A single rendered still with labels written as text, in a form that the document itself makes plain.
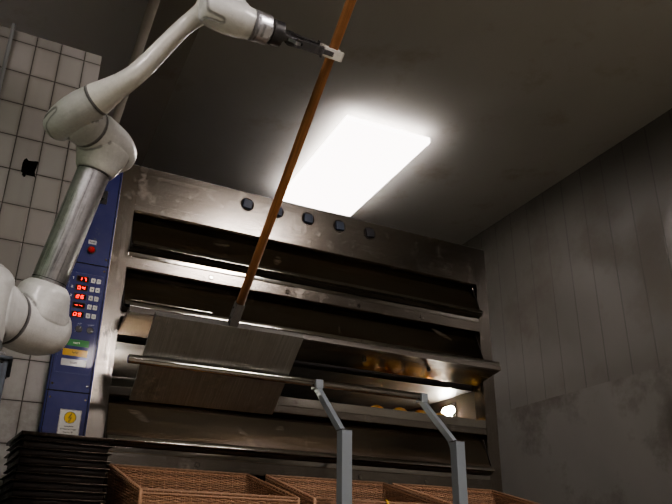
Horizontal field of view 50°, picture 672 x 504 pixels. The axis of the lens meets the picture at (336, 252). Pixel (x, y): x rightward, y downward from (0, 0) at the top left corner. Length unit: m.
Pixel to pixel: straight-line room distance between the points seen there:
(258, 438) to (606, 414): 2.55
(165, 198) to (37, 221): 0.54
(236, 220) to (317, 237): 0.41
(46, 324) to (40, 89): 1.38
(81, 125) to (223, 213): 1.16
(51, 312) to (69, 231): 0.25
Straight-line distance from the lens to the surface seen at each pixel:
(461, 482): 2.81
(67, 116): 2.29
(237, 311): 2.56
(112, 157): 2.37
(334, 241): 3.49
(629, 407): 4.80
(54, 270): 2.28
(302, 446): 3.14
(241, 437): 3.04
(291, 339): 2.68
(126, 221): 3.15
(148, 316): 2.89
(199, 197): 3.29
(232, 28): 2.17
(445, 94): 4.53
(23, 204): 3.10
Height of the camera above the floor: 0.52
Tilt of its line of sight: 23 degrees up
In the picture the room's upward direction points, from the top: 1 degrees clockwise
